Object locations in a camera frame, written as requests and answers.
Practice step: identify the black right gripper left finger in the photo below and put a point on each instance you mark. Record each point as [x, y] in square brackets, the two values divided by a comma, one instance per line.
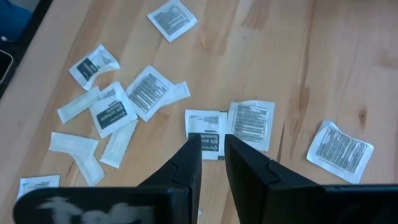
[183, 174]

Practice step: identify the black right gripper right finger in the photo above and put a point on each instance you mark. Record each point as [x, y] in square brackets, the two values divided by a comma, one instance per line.
[248, 177]

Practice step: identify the black rounded device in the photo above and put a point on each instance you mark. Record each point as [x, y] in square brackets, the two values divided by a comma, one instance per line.
[4, 67]

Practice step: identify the blue object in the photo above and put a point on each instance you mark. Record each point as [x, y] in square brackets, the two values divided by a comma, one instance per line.
[14, 18]

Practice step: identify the black aluminium table frame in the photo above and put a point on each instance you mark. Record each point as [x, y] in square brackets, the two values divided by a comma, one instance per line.
[34, 25]

